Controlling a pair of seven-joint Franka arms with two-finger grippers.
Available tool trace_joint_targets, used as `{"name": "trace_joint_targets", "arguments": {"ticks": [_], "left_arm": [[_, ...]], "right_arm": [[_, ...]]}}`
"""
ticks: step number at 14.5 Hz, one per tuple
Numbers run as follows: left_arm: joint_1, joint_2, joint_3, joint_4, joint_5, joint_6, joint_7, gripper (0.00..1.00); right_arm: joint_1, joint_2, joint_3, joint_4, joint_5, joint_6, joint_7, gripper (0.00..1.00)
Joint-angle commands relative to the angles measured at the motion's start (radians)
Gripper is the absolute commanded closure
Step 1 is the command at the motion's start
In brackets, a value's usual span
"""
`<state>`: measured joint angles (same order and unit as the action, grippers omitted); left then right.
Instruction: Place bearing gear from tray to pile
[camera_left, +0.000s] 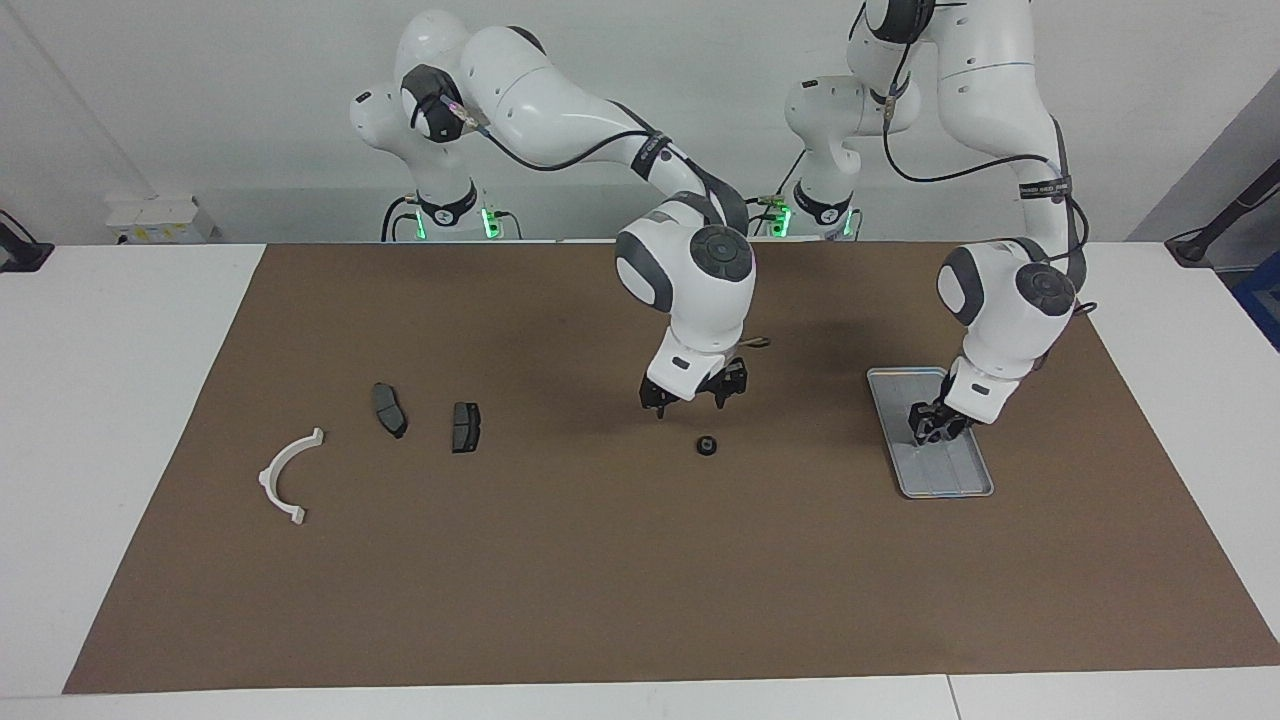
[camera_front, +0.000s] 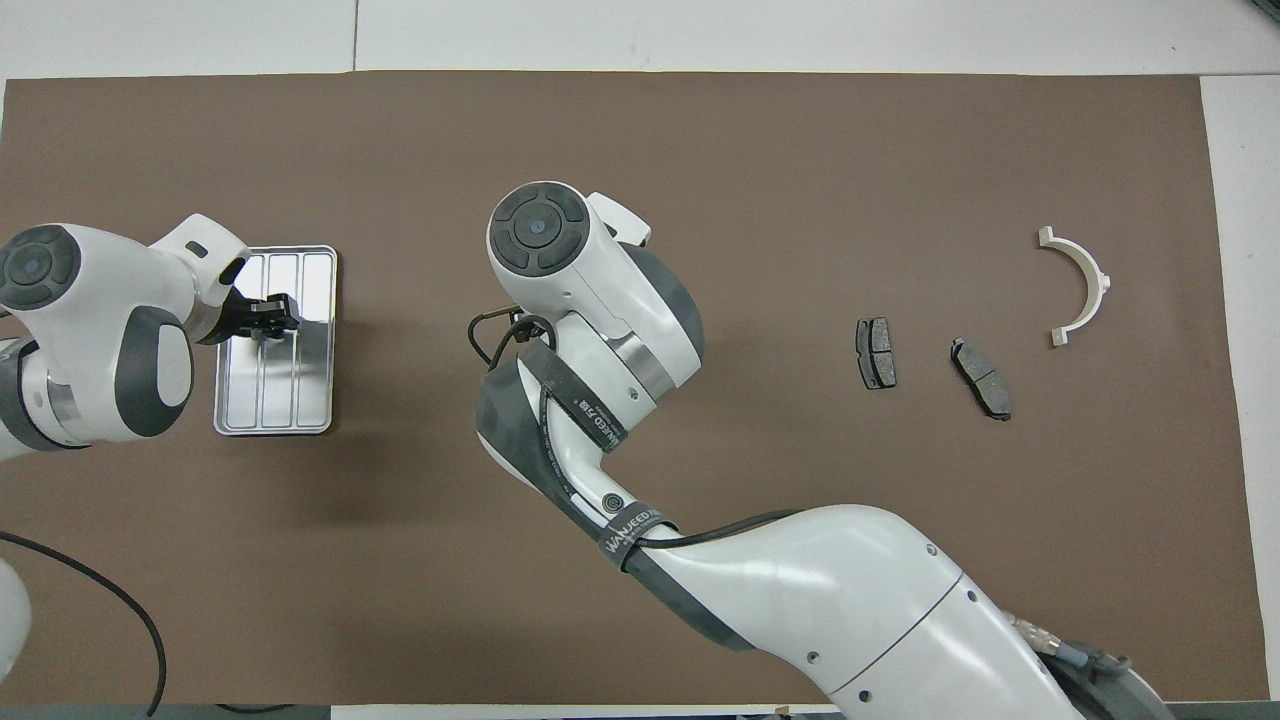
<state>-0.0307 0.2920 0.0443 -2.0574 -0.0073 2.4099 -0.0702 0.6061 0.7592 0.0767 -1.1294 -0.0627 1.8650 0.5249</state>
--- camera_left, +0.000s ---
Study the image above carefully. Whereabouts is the black clamp stand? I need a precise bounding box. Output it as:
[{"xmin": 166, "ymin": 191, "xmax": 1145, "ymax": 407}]
[{"xmin": 0, "ymin": 208, "xmax": 55, "ymax": 274}]

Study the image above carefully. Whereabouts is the silver metal tray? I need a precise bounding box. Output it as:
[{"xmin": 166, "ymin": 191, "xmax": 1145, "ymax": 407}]
[{"xmin": 865, "ymin": 366, "xmax": 996, "ymax": 500}]

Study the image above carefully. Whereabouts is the black base cable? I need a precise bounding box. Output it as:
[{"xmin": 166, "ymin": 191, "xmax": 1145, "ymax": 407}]
[
  {"xmin": 713, "ymin": 150, "xmax": 811, "ymax": 239},
  {"xmin": 380, "ymin": 195, "xmax": 421, "ymax": 243}
]

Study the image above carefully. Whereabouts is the white curved plastic bracket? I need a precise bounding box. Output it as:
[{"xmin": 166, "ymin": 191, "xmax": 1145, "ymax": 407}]
[{"xmin": 257, "ymin": 427, "xmax": 327, "ymax": 527}]

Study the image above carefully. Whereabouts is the white cardboard box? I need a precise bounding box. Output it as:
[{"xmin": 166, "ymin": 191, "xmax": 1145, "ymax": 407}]
[{"xmin": 105, "ymin": 195, "xmax": 216, "ymax": 246}]

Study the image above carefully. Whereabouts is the black left base cable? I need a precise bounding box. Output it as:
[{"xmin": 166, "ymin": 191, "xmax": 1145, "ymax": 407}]
[{"xmin": 713, "ymin": 150, "xmax": 811, "ymax": 239}]

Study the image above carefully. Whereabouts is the blue box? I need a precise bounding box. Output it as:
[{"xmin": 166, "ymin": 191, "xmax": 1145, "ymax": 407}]
[{"xmin": 1232, "ymin": 272, "xmax": 1280, "ymax": 353}]

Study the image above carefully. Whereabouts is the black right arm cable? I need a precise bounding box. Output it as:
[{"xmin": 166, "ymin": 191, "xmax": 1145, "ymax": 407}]
[{"xmin": 430, "ymin": 90, "xmax": 773, "ymax": 353}]

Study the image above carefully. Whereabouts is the black right base cable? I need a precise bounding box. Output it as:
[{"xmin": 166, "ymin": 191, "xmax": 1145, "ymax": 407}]
[{"xmin": 380, "ymin": 195, "xmax": 421, "ymax": 243}]

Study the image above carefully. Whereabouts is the brown table mat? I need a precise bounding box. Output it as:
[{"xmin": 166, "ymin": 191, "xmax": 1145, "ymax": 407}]
[{"xmin": 62, "ymin": 238, "xmax": 1280, "ymax": 695}]

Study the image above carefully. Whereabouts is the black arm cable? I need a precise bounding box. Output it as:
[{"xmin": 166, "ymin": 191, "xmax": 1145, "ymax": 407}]
[
  {"xmin": 850, "ymin": 0, "xmax": 1099, "ymax": 321},
  {"xmin": 430, "ymin": 90, "xmax": 773, "ymax": 353}
]

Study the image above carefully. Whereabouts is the curved dark brake pad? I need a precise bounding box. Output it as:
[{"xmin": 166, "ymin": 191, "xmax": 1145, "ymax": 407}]
[{"xmin": 371, "ymin": 382, "xmax": 409, "ymax": 441}]

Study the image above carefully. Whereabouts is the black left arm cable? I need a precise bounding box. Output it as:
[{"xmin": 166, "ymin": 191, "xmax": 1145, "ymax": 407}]
[{"xmin": 850, "ymin": 0, "xmax": 1099, "ymax": 321}]

